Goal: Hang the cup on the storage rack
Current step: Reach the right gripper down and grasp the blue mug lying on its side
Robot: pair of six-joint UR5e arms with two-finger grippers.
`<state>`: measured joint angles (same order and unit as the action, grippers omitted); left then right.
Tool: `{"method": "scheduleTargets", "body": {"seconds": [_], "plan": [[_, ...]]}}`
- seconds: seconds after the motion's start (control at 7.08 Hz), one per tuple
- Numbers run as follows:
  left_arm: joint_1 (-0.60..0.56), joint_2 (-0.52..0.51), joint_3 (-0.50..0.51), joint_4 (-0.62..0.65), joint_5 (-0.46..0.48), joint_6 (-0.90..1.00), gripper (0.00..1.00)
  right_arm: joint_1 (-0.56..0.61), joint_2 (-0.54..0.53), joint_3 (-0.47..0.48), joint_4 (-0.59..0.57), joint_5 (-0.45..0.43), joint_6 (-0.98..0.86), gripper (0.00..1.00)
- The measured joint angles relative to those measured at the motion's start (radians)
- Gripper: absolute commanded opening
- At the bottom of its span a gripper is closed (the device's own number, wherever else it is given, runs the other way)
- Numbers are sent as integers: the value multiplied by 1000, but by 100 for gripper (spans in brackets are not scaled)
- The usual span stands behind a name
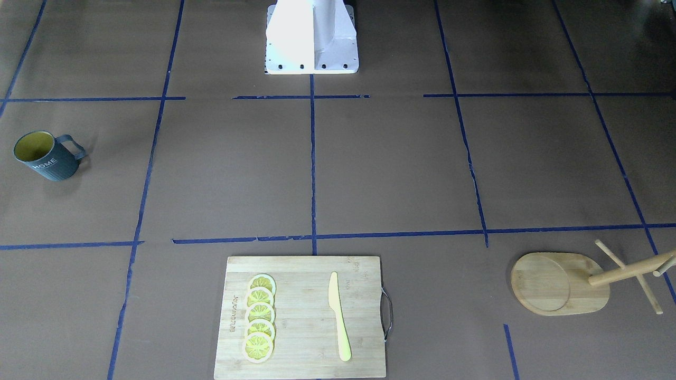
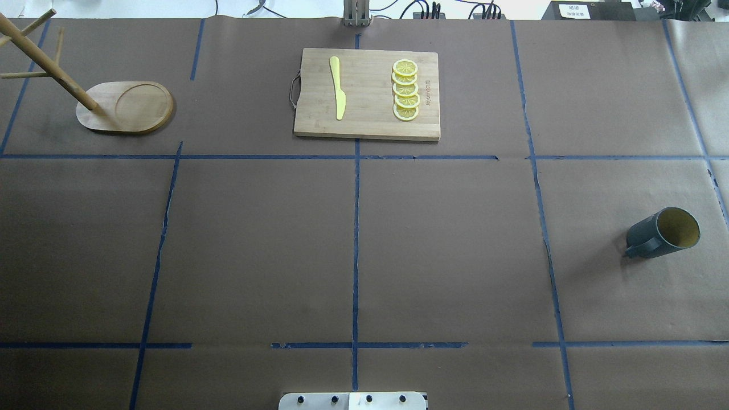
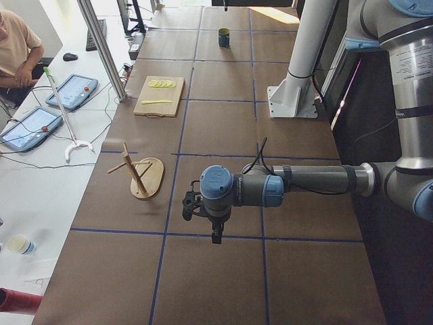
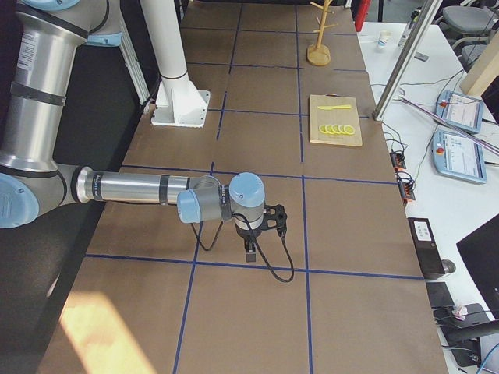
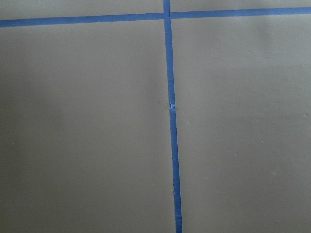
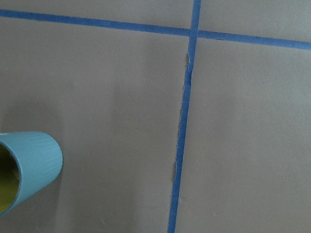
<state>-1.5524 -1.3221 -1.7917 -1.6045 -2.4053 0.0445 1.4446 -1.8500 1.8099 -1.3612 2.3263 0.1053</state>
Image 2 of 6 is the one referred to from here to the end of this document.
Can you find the dark blue cup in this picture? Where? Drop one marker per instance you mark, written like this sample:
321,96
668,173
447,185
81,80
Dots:
667,231

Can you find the wooden cup storage rack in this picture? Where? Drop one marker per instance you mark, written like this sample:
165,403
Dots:
134,107

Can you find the lemon slice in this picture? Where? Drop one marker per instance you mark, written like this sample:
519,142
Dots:
405,114
407,102
405,90
405,67
403,80

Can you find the yellow plastic knife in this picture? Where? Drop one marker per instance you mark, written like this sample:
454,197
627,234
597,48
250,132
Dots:
340,96

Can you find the wooden cutting board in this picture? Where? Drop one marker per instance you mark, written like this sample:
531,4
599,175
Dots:
366,81

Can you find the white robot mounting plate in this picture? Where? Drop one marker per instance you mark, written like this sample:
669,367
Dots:
354,400

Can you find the black box with label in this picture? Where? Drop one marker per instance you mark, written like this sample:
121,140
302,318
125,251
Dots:
589,10

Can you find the aluminium frame post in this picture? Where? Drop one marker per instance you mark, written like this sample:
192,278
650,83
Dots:
356,13

